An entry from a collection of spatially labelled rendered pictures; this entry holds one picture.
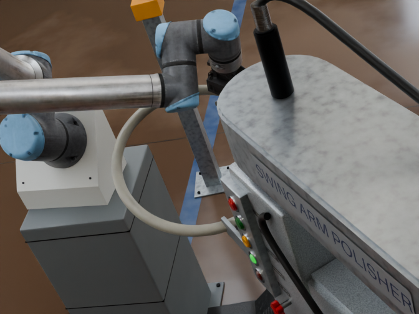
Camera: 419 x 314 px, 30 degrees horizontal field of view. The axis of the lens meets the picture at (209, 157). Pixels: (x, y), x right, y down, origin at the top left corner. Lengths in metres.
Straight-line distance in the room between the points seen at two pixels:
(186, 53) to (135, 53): 3.33
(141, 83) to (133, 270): 0.98
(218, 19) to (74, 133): 0.81
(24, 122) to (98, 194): 0.38
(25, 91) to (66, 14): 4.37
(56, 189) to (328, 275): 1.49
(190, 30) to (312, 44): 2.83
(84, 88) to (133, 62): 3.30
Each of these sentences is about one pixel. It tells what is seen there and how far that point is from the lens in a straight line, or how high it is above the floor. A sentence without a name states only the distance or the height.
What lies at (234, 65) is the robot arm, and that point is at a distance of 2.12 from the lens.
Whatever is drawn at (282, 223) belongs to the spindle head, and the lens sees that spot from 1.35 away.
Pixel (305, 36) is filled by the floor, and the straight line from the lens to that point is 4.93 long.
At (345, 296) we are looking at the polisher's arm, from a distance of 1.39.
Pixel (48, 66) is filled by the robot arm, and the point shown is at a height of 1.34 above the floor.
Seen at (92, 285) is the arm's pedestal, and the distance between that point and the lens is 2.92.
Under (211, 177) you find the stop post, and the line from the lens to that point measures 3.92.
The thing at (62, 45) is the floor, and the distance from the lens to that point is 5.87.
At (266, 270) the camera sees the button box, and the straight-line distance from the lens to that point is 1.57.
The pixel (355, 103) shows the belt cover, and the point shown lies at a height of 1.72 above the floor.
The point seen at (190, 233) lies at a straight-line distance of 2.03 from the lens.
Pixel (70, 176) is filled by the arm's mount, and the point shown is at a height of 0.97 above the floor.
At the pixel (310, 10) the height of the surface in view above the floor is 1.90.
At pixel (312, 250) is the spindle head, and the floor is 1.46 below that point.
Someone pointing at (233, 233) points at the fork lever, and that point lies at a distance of 1.98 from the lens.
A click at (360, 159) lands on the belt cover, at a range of 1.16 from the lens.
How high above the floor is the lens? 2.46
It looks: 36 degrees down
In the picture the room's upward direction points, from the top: 20 degrees counter-clockwise
